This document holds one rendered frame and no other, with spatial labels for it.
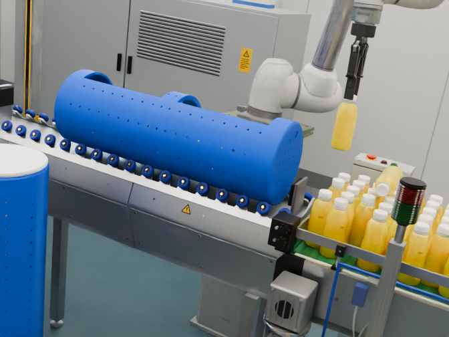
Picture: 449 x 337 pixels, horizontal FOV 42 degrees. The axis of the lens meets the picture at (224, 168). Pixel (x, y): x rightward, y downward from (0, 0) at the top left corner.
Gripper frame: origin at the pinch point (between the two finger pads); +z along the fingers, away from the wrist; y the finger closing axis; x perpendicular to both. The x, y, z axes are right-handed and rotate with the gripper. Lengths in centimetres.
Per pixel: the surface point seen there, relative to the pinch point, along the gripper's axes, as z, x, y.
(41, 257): 64, -74, 57
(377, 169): 27.5, 10.9, -13.6
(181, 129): 21, -47, 24
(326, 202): 32.0, 4.5, 22.6
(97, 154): 38, -83, 21
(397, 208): 20, 28, 49
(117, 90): 14, -77, 19
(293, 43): 1, -84, -168
